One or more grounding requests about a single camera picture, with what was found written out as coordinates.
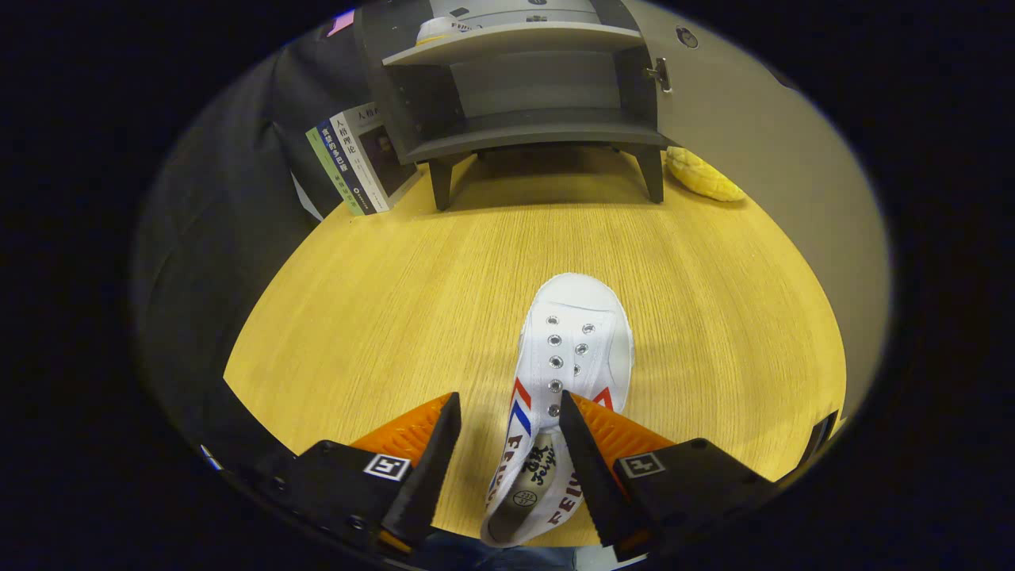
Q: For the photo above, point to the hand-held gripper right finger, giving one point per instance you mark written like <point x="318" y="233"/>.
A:
<point x="591" y="484"/>

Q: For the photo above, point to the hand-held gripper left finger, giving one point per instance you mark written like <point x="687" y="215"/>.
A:
<point x="428" y="476"/>

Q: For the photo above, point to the person's blue jeans leg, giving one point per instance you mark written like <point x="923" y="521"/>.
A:
<point x="492" y="557"/>

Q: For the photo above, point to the green spine book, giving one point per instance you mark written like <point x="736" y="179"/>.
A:
<point x="329" y="170"/>

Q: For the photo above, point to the white cover book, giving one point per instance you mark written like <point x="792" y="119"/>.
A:
<point x="388" y="155"/>

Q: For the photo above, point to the blue spine book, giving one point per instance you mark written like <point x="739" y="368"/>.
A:
<point x="342" y="162"/>

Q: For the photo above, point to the yellow textured toy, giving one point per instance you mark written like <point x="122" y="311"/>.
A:
<point x="706" y="178"/>

